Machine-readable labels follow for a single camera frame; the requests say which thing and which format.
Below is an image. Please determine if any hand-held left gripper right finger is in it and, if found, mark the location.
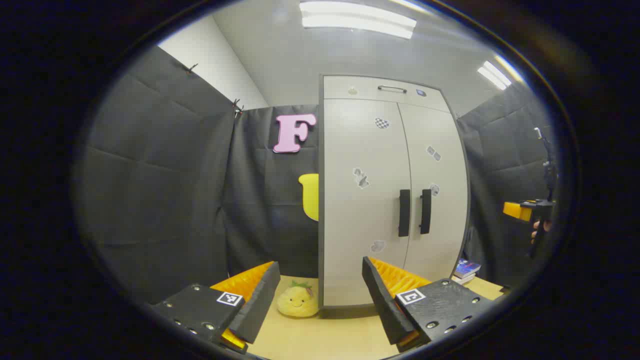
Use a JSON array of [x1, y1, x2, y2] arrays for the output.
[[362, 256, 496, 353]]

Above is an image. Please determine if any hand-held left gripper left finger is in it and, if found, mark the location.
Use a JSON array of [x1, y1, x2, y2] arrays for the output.
[[150, 260, 282, 355]]

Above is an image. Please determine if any grey shoe cabinet door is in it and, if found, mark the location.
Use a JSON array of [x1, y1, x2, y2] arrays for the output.
[[398, 102, 469, 283], [323, 98, 412, 307]]

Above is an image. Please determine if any grey double-door shoe cabinet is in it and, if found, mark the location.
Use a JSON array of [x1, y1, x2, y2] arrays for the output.
[[318, 75, 471, 308]]

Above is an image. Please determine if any grey cabinet drawer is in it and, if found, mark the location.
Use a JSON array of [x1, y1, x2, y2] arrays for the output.
[[323, 76, 450, 113]]

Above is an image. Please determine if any yellow plush toy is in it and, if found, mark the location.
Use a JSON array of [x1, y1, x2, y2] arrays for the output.
[[276, 281, 320, 318]]

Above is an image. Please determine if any small ceiling light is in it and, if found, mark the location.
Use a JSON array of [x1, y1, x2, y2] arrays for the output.
[[476, 60, 513, 91]]

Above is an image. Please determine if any black backdrop cloth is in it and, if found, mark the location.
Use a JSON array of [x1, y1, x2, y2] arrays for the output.
[[75, 45, 556, 306]]

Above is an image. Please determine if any long ceiling light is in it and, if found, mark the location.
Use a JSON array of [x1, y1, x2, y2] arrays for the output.
[[299, 0, 418, 40]]

